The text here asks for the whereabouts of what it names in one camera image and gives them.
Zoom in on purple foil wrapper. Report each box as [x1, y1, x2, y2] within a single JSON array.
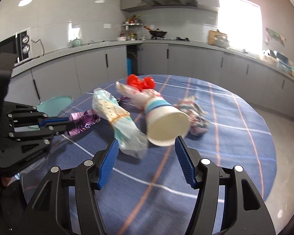
[[68, 109, 101, 137]]

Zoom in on teal printed plastic bag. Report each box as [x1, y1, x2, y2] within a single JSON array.
[[92, 88, 148, 160]]

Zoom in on plaid cloth rag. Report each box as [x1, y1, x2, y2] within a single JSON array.
[[174, 96, 210, 136]]

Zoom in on red plastic bag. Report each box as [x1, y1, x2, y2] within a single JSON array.
[[127, 74, 155, 91]]

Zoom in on white paper cup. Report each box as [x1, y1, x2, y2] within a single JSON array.
[[144, 97, 191, 147]]

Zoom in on teal trash bucket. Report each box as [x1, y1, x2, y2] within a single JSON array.
[[32, 96, 73, 118]]

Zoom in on silver black microwave oven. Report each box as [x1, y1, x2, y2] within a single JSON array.
[[0, 28, 32, 64]]

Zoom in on metal spice rack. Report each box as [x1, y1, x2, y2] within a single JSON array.
[[119, 14, 144, 40]]

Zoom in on grey lower cabinets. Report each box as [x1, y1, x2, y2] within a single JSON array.
[[6, 41, 294, 118]]

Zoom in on black wok with lid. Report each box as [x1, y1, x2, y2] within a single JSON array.
[[144, 25, 167, 39]]

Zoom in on white covered bowl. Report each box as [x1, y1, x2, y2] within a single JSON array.
[[214, 35, 229, 48]]

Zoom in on wooden cutting board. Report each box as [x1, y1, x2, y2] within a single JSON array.
[[208, 30, 228, 46]]

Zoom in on black range hood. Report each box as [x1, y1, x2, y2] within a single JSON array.
[[141, 0, 199, 8]]

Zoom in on black power cable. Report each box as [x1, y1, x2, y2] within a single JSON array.
[[30, 38, 46, 58]]

